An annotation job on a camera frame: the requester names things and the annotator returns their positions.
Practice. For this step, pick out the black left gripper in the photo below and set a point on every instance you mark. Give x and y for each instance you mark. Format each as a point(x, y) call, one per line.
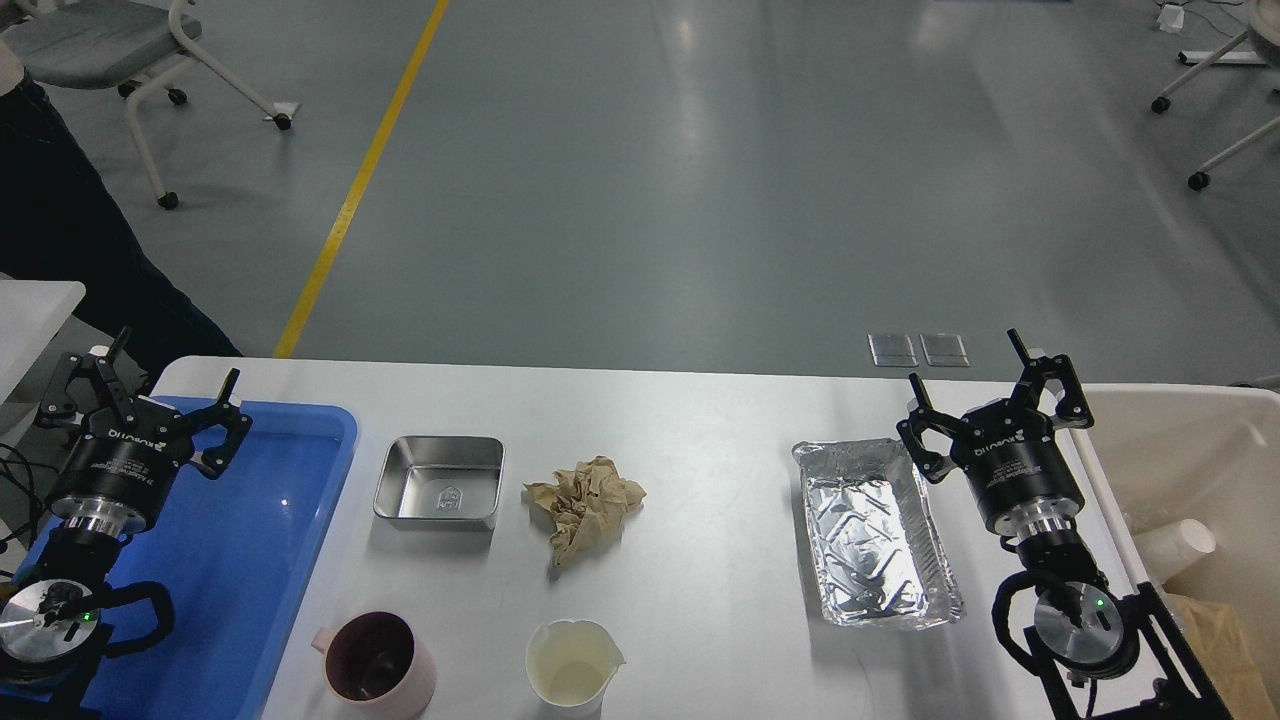
point(130, 451)

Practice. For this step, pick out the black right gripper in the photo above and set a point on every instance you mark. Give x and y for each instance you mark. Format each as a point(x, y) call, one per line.
point(1018, 465)

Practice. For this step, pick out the pink mug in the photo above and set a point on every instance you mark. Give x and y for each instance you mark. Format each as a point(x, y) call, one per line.
point(377, 664)

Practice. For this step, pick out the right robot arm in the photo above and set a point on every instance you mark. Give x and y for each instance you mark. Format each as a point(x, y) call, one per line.
point(1056, 617)

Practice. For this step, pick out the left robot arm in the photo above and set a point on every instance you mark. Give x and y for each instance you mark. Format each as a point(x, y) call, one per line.
point(62, 617)

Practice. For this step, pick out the right floor outlet plate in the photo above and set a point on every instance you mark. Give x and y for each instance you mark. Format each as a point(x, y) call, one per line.
point(945, 349)

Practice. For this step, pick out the floor outlet plate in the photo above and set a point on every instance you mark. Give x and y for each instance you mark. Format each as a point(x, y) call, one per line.
point(945, 349)
point(892, 350)

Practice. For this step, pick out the left floor outlet plate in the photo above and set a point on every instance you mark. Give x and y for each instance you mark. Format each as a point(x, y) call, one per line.
point(892, 350)

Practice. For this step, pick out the blue plastic tray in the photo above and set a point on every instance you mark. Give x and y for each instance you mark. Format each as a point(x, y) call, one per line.
point(236, 554)

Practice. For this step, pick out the white side table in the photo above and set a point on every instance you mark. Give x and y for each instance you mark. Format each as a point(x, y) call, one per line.
point(32, 312)

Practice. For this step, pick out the aluminium foil container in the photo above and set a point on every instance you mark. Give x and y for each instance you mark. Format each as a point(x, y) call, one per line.
point(877, 556)

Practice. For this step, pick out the white paper cup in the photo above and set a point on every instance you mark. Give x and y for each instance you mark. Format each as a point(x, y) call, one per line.
point(1175, 547)

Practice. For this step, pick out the beige waste bin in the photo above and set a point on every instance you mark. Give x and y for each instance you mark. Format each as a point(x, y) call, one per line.
point(1157, 454)

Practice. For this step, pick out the person in dark trousers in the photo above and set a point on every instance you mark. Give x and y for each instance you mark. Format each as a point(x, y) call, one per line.
point(60, 223)

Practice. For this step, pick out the brown paper bag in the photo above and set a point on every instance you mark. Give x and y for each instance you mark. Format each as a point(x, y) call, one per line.
point(1214, 633)

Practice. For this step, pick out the square steel tray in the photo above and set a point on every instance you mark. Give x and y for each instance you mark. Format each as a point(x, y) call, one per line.
point(441, 482)

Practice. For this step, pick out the grey office chair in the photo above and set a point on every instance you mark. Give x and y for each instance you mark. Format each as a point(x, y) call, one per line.
point(135, 48)

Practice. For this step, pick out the crumpled brown paper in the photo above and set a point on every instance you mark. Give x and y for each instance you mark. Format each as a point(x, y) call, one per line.
point(587, 505)

